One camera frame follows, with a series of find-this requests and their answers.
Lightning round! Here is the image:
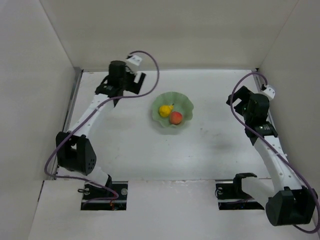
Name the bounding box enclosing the red orange fake peach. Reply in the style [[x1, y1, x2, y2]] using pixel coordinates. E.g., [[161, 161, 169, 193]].
[[169, 111, 183, 125]]

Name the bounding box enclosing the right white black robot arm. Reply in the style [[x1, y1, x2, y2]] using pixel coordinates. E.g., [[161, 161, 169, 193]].
[[226, 86, 317, 226]]

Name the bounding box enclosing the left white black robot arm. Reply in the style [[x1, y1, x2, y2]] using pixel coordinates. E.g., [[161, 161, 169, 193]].
[[55, 55, 146, 191]]

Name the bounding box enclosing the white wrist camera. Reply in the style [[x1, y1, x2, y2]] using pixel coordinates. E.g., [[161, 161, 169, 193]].
[[125, 54, 143, 74], [260, 84, 276, 101]]

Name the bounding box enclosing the yellow fake pear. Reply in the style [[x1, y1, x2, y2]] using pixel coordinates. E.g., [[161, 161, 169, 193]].
[[158, 104, 174, 118]]

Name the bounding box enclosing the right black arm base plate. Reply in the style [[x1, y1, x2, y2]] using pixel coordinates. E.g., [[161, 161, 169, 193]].
[[214, 182, 264, 211]]

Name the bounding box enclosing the green scalloped fruit bowl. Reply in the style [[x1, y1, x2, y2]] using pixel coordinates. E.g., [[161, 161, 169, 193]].
[[151, 91, 194, 128]]

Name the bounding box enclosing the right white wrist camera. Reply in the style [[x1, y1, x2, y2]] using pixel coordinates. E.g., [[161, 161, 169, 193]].
[[260, 84, 276, 101]]

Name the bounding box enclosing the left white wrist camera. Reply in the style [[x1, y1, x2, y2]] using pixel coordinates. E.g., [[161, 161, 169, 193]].
[[125, 54, 143, 74]]

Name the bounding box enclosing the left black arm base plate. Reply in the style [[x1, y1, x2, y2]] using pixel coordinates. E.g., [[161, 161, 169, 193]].
[[77, 181, 129, 211]]

